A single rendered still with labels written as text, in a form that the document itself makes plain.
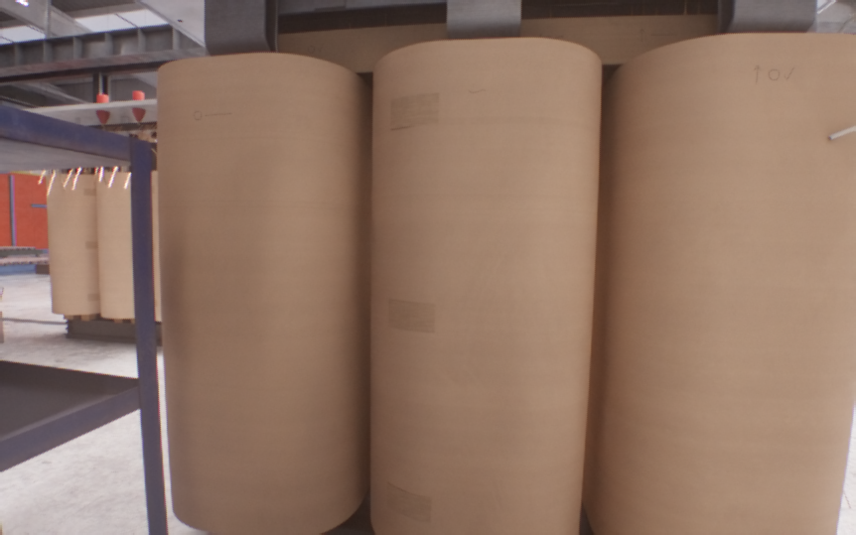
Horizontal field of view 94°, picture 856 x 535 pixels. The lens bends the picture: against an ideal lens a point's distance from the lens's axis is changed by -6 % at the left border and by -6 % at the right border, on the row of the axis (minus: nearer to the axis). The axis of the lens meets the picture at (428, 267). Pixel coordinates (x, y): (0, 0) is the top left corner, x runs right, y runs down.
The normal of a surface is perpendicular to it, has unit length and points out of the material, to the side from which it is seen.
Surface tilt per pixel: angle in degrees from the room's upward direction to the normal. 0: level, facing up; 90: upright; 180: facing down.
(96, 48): 90
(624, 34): 90
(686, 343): 90
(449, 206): 90
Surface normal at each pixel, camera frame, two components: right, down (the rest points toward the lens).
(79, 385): -0.20, 0.07
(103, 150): 0.98, 0.04
